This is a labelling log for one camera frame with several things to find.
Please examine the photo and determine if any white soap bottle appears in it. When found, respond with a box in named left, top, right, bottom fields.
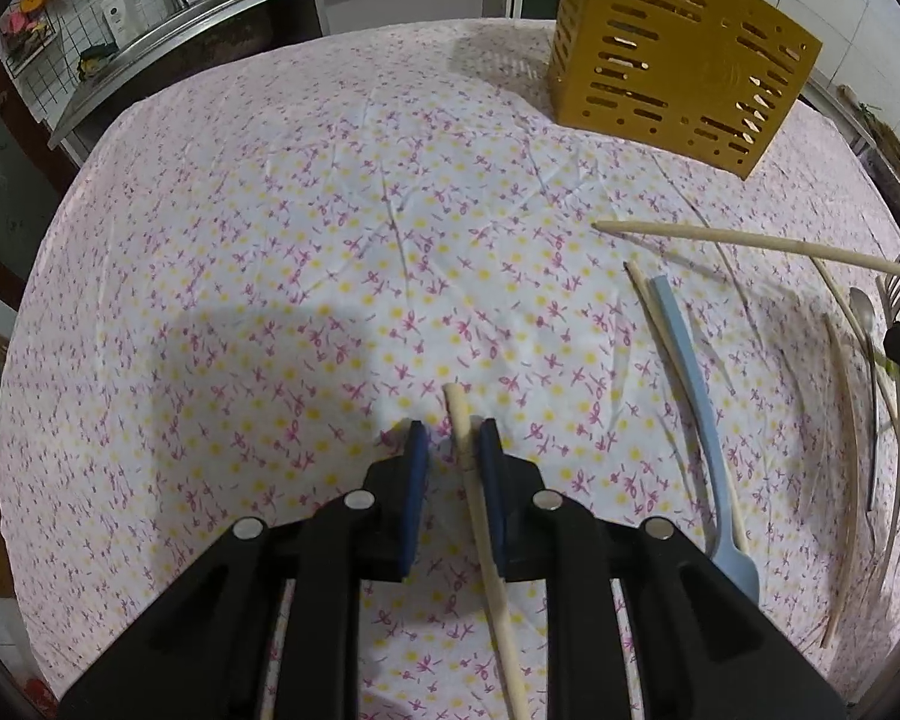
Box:
left=100, top=0, right=144, bottom=50

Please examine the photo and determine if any wooden board with vegetables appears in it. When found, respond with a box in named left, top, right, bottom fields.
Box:
left=837, top=85, right=900, bottom=208

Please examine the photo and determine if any black handled metal spoon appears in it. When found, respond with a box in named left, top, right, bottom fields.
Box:
left=848, top=288, right=878, bottom=512

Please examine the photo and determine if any long wooden chopstick top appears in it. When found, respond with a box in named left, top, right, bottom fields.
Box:
left=592, top=220, right=900, bottom=277

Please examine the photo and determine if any yellow slotted utensil holder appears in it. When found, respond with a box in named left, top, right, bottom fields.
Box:
left=548, top=0, right=821, bottom=177

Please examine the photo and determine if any light blue plastic spoon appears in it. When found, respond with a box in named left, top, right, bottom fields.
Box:
left=649, top=275, right=759, bottom=605

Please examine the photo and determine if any floral pink tablecloth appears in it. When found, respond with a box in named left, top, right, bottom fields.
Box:
left=0, top=21, right=900, bottom=718

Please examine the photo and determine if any wooden chopstick diagonal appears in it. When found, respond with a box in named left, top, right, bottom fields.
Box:
left=811, top=257, right=899, bottom=424

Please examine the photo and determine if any green handled metal fork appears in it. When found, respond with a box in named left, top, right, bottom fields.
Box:
left=877, top=275, right=900, bottom=409

